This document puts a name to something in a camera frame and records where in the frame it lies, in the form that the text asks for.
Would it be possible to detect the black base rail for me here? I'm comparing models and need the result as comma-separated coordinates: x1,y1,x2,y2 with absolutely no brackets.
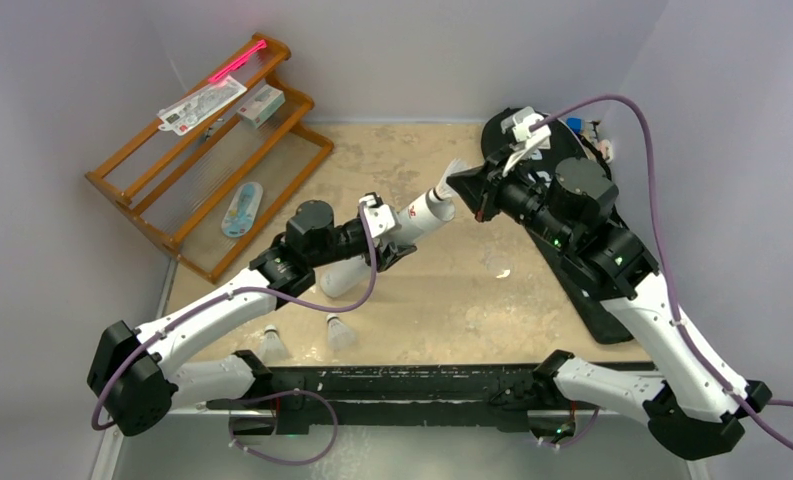
207,363,594,437

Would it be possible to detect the white shuttlecock tube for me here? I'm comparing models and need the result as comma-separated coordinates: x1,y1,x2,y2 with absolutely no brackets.
318,188,455,298

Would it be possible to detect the light blue blister pack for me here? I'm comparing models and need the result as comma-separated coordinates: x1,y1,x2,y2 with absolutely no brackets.
221,182,263,238

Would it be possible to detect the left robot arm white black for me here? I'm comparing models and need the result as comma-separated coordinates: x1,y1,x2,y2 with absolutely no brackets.
87,194,417,436

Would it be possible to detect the blue white small object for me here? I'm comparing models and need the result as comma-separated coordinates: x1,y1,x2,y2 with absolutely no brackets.
565,117,599,134

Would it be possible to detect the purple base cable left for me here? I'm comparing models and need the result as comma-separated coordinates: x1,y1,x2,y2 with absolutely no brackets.
228,389,340,468

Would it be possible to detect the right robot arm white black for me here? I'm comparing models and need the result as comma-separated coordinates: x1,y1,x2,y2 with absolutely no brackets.
447,158,771,460

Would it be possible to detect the wooden rack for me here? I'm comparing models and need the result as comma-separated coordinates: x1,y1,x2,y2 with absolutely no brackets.
85,33,334,283

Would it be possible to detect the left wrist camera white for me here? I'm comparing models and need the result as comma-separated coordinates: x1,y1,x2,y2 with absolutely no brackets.
359,192,397,239

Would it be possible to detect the white shuttlecock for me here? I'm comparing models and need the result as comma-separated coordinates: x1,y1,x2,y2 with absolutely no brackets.
256,324,291,363
326,313,357,351
432,158,470,202

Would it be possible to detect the flat packaged item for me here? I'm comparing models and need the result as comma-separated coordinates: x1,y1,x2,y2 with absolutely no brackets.
157,76,248,136

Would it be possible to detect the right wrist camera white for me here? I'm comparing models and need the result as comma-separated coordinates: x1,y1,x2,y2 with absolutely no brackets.
500,106,551,177

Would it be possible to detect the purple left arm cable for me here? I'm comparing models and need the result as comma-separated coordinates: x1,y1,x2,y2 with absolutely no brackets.
91,201,379,432

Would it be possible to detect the small teal white box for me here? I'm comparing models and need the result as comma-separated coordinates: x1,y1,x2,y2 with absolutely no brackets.
237,85,285,127

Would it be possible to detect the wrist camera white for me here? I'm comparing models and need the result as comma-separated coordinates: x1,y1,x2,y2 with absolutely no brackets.
500,106,551,177
359,192,397,239

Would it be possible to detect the black CROSSWAY racket bag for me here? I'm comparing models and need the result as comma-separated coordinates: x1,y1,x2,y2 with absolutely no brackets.
480,107,636,346

